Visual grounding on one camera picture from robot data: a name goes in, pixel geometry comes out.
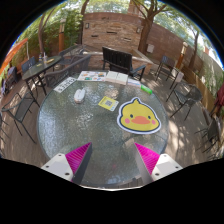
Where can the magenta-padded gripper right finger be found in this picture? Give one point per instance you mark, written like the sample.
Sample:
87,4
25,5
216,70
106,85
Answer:
160,165

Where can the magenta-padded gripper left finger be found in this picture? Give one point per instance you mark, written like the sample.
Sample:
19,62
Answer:
63,163

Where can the white computer mouse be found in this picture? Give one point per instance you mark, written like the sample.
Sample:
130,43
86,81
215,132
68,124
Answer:
79,95

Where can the yellow duck mouse pad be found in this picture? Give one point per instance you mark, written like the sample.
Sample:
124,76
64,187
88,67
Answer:
138,116

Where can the black metal mesh chair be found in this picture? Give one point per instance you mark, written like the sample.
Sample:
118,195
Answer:
191,95
213,131
23,106

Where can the yellow printed card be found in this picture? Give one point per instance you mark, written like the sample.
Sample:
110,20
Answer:
108,103

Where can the green packet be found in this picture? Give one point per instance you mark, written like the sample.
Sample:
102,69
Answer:
146,89

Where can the white licence plate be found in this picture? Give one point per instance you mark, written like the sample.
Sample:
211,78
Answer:
65,84

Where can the white and blue book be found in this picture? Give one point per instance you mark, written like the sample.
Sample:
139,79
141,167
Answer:
134,82

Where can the colourful picture sheet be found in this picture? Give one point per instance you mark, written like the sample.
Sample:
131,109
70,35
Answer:
91,76

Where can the white cube bin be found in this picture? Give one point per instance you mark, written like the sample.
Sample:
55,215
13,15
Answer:
179,75

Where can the open white book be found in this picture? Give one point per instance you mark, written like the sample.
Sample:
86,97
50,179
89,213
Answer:
116,77

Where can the dark wicker chair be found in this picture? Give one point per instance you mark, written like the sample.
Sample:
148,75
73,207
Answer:
78,65
71,51

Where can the dark round side table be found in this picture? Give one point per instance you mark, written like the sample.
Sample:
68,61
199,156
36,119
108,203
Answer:
41,65

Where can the blue chair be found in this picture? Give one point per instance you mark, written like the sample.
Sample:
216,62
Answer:
29,63

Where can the clear bottle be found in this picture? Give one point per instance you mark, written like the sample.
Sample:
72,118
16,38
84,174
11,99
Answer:
44,57

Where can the low stone basin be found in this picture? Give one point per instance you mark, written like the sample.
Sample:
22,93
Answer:
141,58

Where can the black slatted wooden chair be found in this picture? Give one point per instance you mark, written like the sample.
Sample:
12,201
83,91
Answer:
116,60

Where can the thin straight tree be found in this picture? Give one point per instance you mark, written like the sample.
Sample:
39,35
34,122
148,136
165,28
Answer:
196,50

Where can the orange parasol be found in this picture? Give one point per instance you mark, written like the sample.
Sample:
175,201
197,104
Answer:
13,53

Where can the slender leaning tree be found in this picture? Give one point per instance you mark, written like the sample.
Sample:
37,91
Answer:
40,36
83,30

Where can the large forked tree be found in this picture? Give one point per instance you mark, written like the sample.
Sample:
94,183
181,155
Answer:
146,33

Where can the wooden lamp post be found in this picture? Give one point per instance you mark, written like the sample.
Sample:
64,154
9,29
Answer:
181,55
62,36

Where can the white wall box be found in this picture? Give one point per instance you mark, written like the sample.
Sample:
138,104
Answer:
150,48

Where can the black wall lamp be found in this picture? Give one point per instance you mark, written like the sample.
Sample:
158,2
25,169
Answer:
87,25
138,29

